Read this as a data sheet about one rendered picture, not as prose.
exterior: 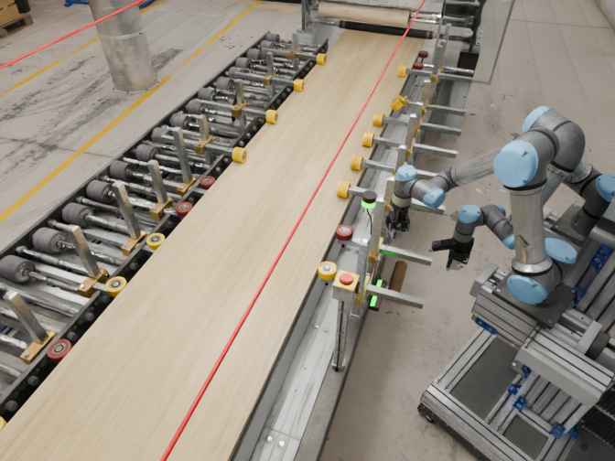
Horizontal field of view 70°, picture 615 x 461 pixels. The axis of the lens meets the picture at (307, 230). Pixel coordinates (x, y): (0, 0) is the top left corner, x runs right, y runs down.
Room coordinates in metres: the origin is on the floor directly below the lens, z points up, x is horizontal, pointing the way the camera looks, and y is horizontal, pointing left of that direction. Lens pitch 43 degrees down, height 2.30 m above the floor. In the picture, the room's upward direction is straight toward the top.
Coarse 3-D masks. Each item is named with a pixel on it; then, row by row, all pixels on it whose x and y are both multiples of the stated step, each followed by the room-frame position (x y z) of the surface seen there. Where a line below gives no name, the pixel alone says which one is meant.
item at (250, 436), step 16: (400, 112) 3.15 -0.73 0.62; (384, 128) 2.54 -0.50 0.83; (368, 176) 2.17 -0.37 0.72; (352, 208) 1.84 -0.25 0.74; (336, 240) 1.55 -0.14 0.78; (336, 256) 1.57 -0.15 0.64; (320, 288) 1.34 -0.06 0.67; (304, 304) 1.13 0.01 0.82; (304, 320) 1.13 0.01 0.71; (288, 336) 0.97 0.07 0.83; (288, 352) 0.96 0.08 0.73; (288, 368) 0.95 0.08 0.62; (272, 384) 0.81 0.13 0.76; (272, 400) 0.80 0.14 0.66; (256, 416) 0.68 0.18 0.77; (256, 432) 0.67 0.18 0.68; (240, 448) 0.57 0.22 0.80
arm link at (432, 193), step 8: (416, 184) 1.27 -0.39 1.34; (424, 184) 1.27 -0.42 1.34; (432, 184) 1.27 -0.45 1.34; (440, 184) 1.27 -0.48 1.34; (416, 192) 1.25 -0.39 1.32; (424, 192) 1.24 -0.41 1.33; (432, 192) 1.23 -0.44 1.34; (440, 192) 1.22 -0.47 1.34; (424, 200) 1.22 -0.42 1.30; (432, 200) 1.20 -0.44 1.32; (440, 200) 1.22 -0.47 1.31; (432, 208) 1.21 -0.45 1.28
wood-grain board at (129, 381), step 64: (384, 64) 3.38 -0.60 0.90; (320, 128) 2.41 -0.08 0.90; (256, 192) 1.78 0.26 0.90; (320, 192) 1.78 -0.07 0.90; (192, 256) 1.33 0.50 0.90; (256, 256) 1.33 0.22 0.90; (320, 256) 1.33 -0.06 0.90; (128, 320) 0.99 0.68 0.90; (192, 320) 0.99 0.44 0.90; (256, 320) 0.99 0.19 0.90; (64, 384) 0.73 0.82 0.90; (128, 384) 0.73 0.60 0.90; (192, 384) 0.73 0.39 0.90; (256, 384) 0.73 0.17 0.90; (0, 448) 0.53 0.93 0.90; (64, 448) 0.53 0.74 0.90; (128, 448) 0.53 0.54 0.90; (192, 448) 0.53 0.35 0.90
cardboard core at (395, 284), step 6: (396, 264) 2.04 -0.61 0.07; (402, 264) 2.03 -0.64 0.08; (396, 270) 1.99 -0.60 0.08; (402, 270) 1.98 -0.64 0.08; (396, 276) 1.93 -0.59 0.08; (402, 276) 1.93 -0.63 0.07; (390, 282) 1.90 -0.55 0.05; (396, 282) 1.88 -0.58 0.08; (402, 282) 1.90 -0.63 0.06; (390, 288) 1.83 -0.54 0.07; (396, 288) 1.83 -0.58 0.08; (390, 300) 1.79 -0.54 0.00
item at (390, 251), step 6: (354, 240) 1.47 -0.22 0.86; (360, 240) 1.47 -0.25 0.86; (354, 246) 1.46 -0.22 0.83; (384, 246) 1.43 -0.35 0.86; (390, 246) 1.43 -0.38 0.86; (384, 252) 1.41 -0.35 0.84; (390, 252) 1.40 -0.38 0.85; (396, 252) 1.39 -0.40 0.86; (402, 252) 1.39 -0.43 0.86; (408, 252) 1.39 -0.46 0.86; (414, 252) 1.39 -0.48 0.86; (402, 258) 1.38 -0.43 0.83; (408, 258) 1.37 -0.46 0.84; (414, 258) 1.36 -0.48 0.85; (420, 258) 1.36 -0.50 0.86; (426, 258) 1.36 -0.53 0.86; (432, 258) 1.36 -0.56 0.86; (426, 264) 1.34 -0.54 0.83
